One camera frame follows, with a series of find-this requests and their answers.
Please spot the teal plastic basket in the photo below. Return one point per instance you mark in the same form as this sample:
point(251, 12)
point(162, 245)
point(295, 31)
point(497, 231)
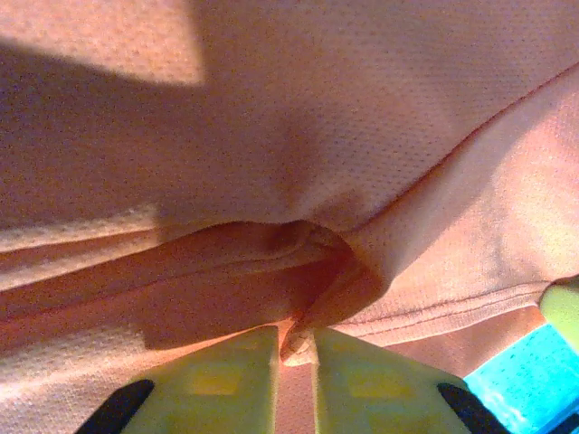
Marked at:
point(524, 375)

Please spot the orange t-shirt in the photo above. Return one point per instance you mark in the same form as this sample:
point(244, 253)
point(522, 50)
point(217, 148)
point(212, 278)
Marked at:
point(271, 135)

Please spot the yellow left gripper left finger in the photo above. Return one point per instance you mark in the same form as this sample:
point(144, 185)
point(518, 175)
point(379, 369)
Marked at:
point(203, 393)

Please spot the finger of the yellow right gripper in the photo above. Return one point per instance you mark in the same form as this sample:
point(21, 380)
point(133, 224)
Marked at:
point(565, 307)

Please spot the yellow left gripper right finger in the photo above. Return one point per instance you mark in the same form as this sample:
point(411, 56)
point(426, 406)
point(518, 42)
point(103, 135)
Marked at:
point(384, 393)

